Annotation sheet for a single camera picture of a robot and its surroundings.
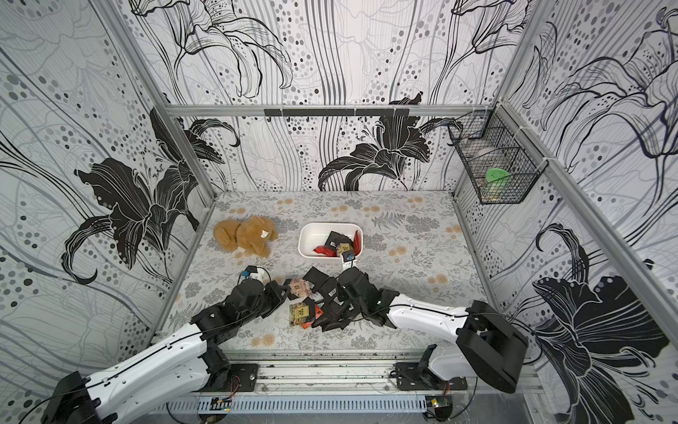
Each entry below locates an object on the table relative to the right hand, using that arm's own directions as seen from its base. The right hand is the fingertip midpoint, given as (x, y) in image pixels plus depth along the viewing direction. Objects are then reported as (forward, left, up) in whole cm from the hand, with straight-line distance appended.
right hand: (343, 274), depth 85 cm
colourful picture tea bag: (-10, +15, -7) cm, 19 cm away
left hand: (-7, +15, +1) cm, 16 cm away
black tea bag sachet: (+18, +4, -5) cm, 19 cm away
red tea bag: (+14, -5, -3) cm, 15 cm away
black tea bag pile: (-10, +4, -6) cm, 12 cm away
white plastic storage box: (+21, +13, -6) cm, 25 cm away
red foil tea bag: (+11, +6, -4) cm, 13 cm away
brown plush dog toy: (+14, +32, +3) cm, 35 cm away
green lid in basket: (+22, -47, +23) cm, 57 cm away
